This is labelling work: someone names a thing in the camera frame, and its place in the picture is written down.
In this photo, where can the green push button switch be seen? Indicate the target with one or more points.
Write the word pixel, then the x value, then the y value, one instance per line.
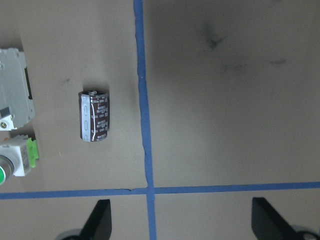
pixel 18 156

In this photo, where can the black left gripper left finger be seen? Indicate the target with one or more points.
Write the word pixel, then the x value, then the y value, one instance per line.
pixel 99 224

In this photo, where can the white circuit breaker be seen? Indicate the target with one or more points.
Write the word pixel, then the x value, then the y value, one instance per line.
pixel 16 102

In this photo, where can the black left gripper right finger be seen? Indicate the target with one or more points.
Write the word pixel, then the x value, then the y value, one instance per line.
pixel 267 223

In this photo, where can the brown cylindrical capacitor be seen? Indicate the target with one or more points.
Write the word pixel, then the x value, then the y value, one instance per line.
pixel 94 115

